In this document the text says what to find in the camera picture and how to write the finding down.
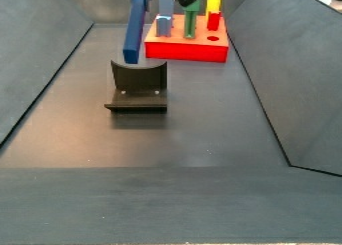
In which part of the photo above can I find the dark blue rectangular block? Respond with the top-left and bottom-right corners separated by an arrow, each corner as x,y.
123,0 -> 146,64

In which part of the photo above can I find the black curved fixture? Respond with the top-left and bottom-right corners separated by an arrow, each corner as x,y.
104,62 -> 167,112

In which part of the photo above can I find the red foam peg board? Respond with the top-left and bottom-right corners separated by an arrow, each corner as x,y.
145,14 -> 230,63

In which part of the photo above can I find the light blue rectangular peg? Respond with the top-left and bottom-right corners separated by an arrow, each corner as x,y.
157,0 -> 174,37

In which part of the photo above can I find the red star peg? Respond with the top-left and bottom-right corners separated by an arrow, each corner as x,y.
207,11 -> 221,31

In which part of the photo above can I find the green triangular peg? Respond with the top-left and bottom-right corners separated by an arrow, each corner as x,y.
183,0 -> 201,39

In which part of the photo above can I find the yellow peg block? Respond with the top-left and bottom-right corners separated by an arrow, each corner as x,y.
206,0 -> 222,13

